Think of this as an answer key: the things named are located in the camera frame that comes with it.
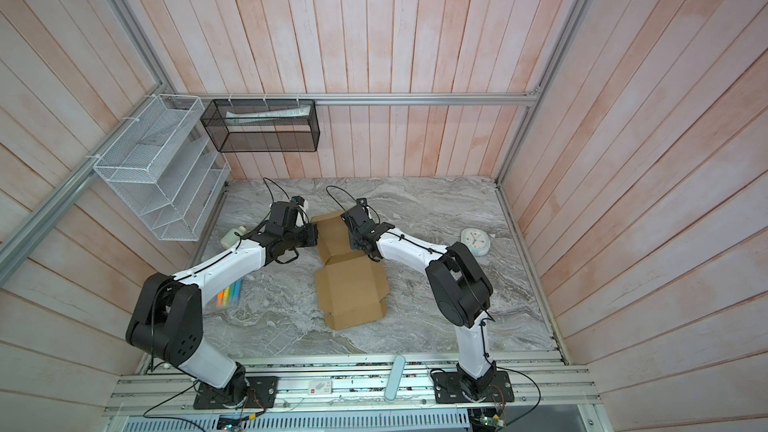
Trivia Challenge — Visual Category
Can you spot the aluminium wall frame bar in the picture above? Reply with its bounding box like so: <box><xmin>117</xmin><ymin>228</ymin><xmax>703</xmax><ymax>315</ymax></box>
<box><xmin>192</xmin><ymin>92</ymin><xmax>539</xmax><ymax>106</ymax></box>

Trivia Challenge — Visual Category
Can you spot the white wire mesh shelf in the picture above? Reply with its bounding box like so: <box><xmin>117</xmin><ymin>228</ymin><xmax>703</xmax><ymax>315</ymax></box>
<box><xmin>94</xmin><ymin>95</ymin><xmax>230</xmax><ymax>242</ymax></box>

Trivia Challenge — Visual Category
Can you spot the paper sheet in basket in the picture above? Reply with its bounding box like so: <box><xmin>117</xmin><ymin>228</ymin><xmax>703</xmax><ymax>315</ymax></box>
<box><xmin>225</xmin><ymin>105</ymin><xmax>312</xmax><ymax>126</ymax></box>

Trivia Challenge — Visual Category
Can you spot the coloured marker pack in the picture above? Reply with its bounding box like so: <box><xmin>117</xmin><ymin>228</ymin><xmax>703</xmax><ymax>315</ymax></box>
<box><xmin>215</xmin><ymin>279</ymin><xmax>242</xmax><ymax>310</ymax></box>

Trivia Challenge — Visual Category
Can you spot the white round clock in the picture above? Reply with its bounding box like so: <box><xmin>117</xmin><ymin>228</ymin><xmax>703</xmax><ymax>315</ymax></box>
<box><xmin>460</xmin><ymin>228</ymin><xmax>491</xmax><ymax>257</ymax></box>

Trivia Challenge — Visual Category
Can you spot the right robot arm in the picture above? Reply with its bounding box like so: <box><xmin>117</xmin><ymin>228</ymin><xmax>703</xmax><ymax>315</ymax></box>
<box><xmin>341</xmin><ymin>199</ymin><xmax>496</xmax><ymax>401</ymax></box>

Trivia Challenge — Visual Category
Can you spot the brown cardboard box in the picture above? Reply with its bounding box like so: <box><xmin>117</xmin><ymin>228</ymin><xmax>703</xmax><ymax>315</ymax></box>
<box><xmin>312</xmin><ymin>211</ymin><xmax>390</xmax><ymax>331</ymax></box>

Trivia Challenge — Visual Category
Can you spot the white label tag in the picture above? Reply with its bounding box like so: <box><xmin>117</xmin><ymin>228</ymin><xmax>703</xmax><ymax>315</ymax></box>
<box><xmin>307</xmin><ymin>379</ymin><xmax>333</xmax><ymax>396</ymax></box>

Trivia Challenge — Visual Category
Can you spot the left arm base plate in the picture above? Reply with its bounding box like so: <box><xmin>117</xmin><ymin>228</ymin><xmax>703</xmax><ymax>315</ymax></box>
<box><xmin>193</xmin><ymin>372</ymin><xmax>279</xmax><ymax>410</ymax></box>

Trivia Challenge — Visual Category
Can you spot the white tape roll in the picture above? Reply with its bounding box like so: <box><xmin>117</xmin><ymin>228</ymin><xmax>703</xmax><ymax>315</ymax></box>
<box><xmin>220</xmin><ymin>226</ymin><xmax>247</xmax><ymax>250</ymax></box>

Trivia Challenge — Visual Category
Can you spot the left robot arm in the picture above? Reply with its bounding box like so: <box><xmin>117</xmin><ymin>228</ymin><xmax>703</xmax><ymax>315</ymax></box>
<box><xmin>126</xmin><ymin>196</ymin><xmax>318</xmax><ymax>402</ymax></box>

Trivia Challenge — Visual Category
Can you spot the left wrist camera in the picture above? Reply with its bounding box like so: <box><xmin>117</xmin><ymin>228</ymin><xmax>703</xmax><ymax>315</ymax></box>
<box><xmin>290</xmin><ymin>196</ymin><xmax>309</xmax><ymax>212</ymax></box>

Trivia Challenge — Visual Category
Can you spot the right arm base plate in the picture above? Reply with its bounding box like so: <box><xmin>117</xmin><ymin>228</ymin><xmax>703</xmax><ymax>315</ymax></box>
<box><xmin>429</xmin><ymin>367</ymin><xmax>514</xmax><ymax>404</ymax></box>

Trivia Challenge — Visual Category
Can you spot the aluminium front rail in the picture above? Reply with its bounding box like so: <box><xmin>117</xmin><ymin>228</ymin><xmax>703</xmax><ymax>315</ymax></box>
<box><xmin>104</xmin><ymin>350</ymin><xmax>601</xmax><ymax>416</ymax></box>

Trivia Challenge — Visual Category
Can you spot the black mesh basket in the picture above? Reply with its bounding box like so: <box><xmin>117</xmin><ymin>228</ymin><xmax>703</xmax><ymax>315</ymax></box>
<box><xmin>201</xmin><ymin>99</ymin><xmax>321</xmax><ymax>153</ymax></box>

